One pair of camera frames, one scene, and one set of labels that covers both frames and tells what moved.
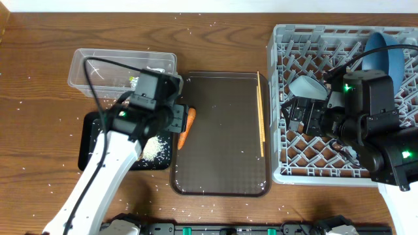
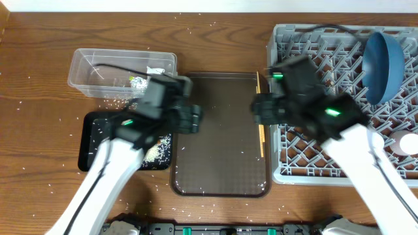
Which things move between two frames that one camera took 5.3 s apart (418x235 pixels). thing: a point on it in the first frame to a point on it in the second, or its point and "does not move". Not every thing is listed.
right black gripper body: [301, 115] to [265, 109]
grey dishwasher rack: [300, 158] does not move
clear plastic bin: [113, 73] does not move
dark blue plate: [391, 60] does not move
